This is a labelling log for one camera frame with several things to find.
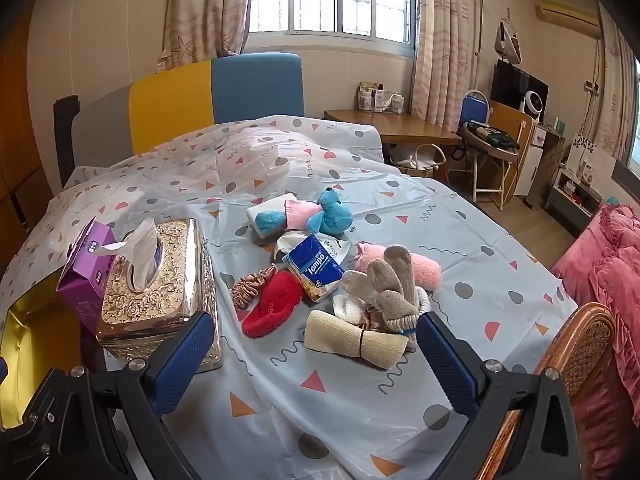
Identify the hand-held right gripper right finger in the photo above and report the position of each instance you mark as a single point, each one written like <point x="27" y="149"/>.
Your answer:
<point x="445" y="360"/>

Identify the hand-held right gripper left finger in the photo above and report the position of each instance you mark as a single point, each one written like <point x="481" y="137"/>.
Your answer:
<point x="182" y="360"/>

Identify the white braided hair band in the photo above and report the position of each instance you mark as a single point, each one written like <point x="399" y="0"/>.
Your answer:
<point x="400" y="321"/>

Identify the beige socks bundle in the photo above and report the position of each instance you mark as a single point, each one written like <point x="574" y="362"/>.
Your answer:
<point x="385" y="280"/>

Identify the pink brown scrunchie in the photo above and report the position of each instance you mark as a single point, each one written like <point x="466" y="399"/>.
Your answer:
<point x="250" y="285"/>

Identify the red plush sock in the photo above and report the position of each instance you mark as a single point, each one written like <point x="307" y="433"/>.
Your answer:
<point x="272" y="302"/>

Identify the beige bandage roll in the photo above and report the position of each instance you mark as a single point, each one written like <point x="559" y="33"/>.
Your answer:
<point x="335" y="337"/>

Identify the purple tissue box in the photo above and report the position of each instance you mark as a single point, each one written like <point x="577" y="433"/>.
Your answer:
<point x="80" y="280"/>

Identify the gold tin box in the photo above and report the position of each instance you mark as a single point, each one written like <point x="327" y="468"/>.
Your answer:
<point x="30" y="340"/>

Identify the blue pocket tissue pack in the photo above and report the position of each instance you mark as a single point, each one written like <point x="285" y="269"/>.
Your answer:
<point x="315" y="265"/>

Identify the white foam sponge block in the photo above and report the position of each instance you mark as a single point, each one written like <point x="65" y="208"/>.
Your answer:
<point x="265" y="205"/>

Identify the blue plush toy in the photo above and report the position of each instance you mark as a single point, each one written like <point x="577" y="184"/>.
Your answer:
<point x="332" y="215"/>

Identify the patterned plastic tablecloth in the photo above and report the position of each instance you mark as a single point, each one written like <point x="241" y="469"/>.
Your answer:
<point x="350" y="410"/>

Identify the wicker chair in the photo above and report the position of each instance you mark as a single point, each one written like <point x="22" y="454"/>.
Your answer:
<point x="580" y="350"/>

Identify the pink ruffled bedding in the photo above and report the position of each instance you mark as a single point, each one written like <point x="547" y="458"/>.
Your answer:
<point x="610" y="270"/>

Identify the low grey shelf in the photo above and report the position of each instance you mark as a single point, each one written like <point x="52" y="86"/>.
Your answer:
<point x="570" y="205"/>

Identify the white tote bag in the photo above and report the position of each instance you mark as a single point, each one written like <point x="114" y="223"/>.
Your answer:
<point x="415" y="162"/>

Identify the round tray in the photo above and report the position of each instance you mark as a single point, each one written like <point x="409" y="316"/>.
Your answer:
<point x="487" y="152"/>

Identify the white cabinet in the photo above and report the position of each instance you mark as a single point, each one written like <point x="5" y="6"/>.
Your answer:
<point x="532" y="160"/>

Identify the dark bag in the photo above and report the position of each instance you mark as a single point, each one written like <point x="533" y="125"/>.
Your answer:
<point x="492" y="135"/>

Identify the wooden desk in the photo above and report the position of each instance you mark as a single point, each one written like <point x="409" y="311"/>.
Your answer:
<point x="400" y="127"/>

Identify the white leaf print box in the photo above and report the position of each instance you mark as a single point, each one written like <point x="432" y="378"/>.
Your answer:
<point x="590" y="160"/>

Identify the blue folding chair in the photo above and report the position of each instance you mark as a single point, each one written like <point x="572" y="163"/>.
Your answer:
<point x="472" y="105"/>

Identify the grey yellow blue headboard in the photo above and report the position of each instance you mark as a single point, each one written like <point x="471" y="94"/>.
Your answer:
<point x="170" y="100"/>

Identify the row of small packets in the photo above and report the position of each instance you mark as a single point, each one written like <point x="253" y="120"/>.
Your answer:
<point x="380" y="100"/>

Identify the white round fan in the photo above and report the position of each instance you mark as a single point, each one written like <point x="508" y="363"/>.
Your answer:
<point x="531" y="105"/>

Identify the wooden wardrobe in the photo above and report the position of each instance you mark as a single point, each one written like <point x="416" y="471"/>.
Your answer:
<point x="20" y="135"/>

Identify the black television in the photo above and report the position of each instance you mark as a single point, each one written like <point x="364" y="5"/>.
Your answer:
<point x="510" y="85"/>

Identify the garment steamer on pole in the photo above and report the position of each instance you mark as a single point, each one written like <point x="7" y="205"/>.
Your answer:
<point x="507" y="40"/>

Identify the wall air conditioner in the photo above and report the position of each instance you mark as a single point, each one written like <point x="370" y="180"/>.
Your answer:
<point x="570" y="17"/>

